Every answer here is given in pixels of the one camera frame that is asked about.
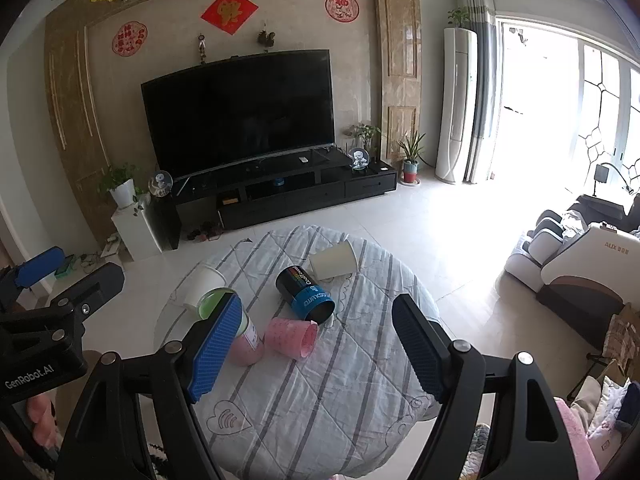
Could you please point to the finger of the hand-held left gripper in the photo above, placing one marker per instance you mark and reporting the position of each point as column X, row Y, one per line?
column 97, row 285
column 41, row 266

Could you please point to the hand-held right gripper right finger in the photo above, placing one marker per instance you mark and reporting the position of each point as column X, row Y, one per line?
column 417, row 350

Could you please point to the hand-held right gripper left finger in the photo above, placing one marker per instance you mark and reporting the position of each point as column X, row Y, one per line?
column 215, row 347

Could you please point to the green and pink cup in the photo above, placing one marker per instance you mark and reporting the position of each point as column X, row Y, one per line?
column 251, row 345

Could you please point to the white paper cup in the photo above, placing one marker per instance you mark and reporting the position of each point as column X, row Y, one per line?
column 200, row 284

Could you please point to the pink ribbed cup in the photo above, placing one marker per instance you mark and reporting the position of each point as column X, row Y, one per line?
column 290, row 337

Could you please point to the black and blue cup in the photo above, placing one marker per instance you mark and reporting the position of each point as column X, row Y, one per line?
column 300, row 290

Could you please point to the cream paper cup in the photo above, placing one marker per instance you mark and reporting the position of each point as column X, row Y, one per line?
column 334, row 260

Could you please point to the green box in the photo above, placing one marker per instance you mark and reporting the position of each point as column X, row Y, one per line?
column 65, row 267

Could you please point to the trailing plant in white pot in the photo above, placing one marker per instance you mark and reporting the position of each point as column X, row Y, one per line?
column 122, row 190

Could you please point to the round table striped cloth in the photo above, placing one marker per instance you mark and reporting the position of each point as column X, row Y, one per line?
column 320, row 400

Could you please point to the pair of dark shoes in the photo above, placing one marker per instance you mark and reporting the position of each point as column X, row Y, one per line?
column 205, row 233

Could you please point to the glass snow globe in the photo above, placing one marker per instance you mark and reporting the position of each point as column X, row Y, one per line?
column 359, row 159
column 161, row 184

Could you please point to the black television stand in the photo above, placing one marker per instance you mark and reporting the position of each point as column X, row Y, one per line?
column 300, row 190

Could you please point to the person's pink fluffy clothing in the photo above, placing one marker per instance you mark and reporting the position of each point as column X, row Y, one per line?
column 575, row 440

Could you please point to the potted plant in blue pot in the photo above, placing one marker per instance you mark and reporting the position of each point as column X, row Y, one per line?
column 411, row 165

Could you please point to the white and brown massage chair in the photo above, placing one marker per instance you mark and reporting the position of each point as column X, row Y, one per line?
column 585, row 265

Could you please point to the pile of clothes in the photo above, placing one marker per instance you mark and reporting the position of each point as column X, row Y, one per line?
column 612, row 410

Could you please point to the cardboard box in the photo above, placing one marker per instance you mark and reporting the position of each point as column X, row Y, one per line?
column 625, row 337

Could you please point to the large black television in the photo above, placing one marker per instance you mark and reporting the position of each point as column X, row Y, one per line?
column 235, row 115

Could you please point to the leafy plant in vase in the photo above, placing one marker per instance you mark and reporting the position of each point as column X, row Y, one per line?
column 365, row 135

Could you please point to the round red paper cutting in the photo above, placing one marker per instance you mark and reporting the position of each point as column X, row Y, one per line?
column 129, row 37
column 342, row 6

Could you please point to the white standing air conditioner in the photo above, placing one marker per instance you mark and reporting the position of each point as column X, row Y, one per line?
column 455, row 105

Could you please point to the grey striped curtain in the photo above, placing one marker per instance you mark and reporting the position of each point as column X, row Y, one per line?
column 482, row 85

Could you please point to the small green potted plant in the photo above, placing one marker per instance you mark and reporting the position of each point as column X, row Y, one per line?
column 459, row 17

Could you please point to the white pedestal cabinet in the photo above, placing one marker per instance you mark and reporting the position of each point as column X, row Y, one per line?
column 137, row 232

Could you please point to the hanging wall ornament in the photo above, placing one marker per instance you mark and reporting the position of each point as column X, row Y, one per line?
column 266, row 38
column 201, row 49

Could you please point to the red diamond wall decoration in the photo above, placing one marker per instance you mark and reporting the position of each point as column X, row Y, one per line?
column 230, row 11

